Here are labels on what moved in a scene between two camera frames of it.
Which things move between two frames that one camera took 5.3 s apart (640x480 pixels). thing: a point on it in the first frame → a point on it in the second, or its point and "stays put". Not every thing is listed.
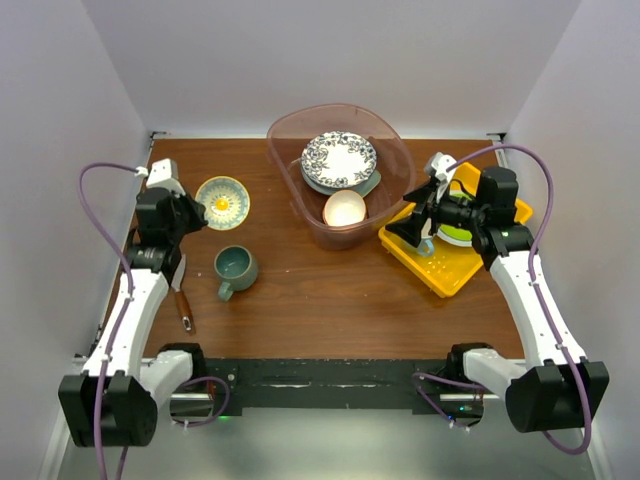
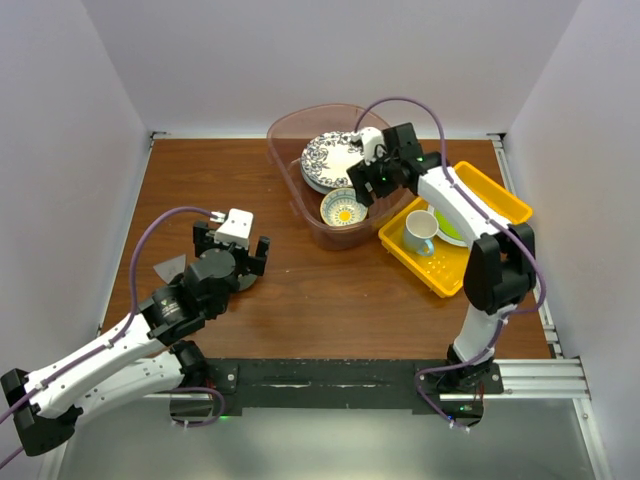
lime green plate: x=455 y=232 stays put
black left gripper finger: x=192 y=215 → x=262 y=250
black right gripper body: x=456 y=212 → x=380 y=173
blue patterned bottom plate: x=338 y=159 stays put
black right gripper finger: x=408 y=229 → x=365 y=194
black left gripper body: x=174 y=230 → x=204 y=238
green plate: x=454 y=240 stays put
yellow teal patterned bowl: x=226 y=202 → x=339 y=207
